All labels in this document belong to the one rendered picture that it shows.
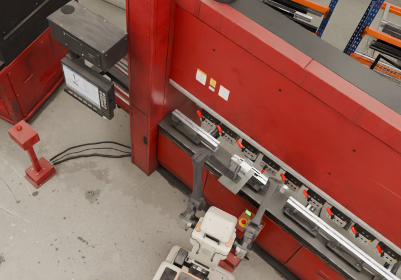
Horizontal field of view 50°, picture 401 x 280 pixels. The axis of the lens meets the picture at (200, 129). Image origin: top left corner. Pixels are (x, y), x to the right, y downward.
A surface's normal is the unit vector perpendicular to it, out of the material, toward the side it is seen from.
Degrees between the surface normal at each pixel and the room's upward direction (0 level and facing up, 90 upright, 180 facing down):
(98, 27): 0
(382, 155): 90
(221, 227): 48
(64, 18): 0
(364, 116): 90
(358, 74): 0
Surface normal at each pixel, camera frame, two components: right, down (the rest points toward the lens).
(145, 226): 0.11, -0.55
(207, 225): -0.24, 0.16
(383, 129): -0.64, 0.60
